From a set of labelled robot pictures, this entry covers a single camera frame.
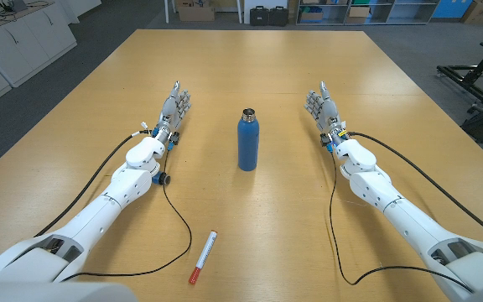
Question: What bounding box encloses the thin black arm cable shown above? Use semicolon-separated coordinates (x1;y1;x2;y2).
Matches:
328;149;475;294
60;142;194;282

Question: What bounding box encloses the blue metal water bottle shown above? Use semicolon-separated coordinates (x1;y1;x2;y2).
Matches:
236;107;261;172

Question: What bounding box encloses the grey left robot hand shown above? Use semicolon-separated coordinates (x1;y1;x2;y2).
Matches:
158;81;193;135

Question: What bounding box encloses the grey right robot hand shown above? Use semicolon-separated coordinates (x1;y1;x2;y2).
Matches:
304;81;344;137

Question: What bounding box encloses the white marker with red cap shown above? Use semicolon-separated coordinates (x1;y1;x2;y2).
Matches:
188;229;219;285

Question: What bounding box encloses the black metal wheeled stand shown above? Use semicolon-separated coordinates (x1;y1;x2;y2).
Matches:
436;24;483;115

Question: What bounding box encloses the large cardboard box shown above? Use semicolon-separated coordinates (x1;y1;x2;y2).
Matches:
176;0;216;23

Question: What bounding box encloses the black hard case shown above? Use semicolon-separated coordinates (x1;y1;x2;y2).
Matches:
249;5;270;27
268;5;289;27

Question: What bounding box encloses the grey metal shelf unit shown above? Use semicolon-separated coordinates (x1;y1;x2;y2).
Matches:
295;0;441;26

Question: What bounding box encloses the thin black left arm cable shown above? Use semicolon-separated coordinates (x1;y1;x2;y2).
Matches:
60;142;194;282

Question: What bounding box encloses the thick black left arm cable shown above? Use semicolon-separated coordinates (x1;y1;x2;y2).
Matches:
34;129;153;238

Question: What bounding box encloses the white panel on legs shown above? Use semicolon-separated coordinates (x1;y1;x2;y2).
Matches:
164;0;289;25

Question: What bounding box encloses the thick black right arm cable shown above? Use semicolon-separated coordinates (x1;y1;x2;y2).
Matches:
347;131;483;250

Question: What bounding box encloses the long white cabinet wooden top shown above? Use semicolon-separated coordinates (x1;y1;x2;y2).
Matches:
0;0;78;89

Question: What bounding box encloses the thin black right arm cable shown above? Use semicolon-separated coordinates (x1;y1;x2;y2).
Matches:
328;149;475;294

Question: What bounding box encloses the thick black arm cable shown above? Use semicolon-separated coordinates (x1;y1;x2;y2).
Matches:
34;129;153;238
347;131;483;250

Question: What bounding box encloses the small cardboard box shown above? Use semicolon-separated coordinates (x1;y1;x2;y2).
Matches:
347;6;371;25

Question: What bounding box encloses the blue panel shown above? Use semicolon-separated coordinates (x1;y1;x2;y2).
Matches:
432;0;463;19

